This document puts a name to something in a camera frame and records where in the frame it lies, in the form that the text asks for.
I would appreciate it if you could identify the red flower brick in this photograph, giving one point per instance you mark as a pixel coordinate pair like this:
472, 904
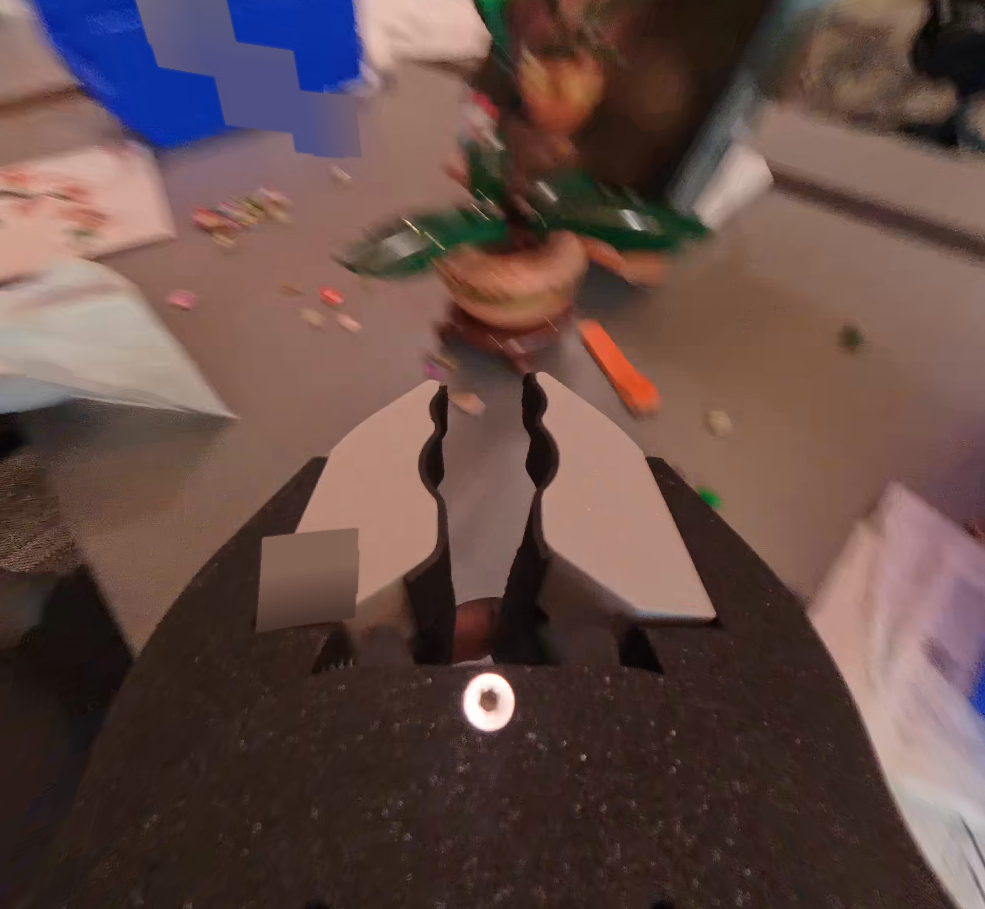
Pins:
331, 296

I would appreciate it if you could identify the cluster of tan pink pieces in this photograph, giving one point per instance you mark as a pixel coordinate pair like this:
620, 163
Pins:
348, 323

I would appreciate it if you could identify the blue plastic bin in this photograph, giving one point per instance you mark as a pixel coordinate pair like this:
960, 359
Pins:
92, 39

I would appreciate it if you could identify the orange brick separator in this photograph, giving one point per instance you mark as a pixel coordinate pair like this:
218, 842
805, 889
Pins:
619, 369

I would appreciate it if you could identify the crumpled white paper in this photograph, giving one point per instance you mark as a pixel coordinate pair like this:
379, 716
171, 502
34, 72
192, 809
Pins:
423, 16

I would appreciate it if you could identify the white paper bag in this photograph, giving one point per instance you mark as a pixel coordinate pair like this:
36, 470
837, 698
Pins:
92, 339
908, 616

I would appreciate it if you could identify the pink wedge plate brick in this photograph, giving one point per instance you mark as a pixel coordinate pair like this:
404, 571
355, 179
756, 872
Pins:
467, 403

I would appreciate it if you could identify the person's dark trousers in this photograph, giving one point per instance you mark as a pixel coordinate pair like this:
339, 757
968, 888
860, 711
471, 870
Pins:
46, 693

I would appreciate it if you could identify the pile of mixed small bricks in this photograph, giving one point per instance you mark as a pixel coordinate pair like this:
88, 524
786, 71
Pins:
238, 215

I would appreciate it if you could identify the green wedge brick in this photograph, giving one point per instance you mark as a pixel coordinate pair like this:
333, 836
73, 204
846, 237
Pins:
708, 497

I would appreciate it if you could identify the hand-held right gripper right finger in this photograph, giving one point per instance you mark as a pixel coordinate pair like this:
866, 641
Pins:
615, 524

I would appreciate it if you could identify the dark green small brick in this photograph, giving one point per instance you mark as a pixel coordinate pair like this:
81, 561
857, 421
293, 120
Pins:
850, 337

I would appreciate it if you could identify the orchid picture instruction booklet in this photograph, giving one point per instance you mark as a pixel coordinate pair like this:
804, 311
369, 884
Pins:
77, 209

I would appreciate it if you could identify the toy brick orchid pot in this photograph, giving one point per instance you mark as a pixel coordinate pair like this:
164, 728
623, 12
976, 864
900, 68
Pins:
515, 270

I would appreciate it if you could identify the pink flower brick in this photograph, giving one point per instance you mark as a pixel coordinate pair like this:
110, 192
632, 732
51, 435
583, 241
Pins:
182, 299

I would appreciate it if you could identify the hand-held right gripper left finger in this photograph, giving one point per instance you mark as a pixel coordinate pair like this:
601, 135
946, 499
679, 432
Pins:
377, 478

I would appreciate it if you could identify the grey desk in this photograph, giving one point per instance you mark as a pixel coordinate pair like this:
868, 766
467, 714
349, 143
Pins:
308, 401

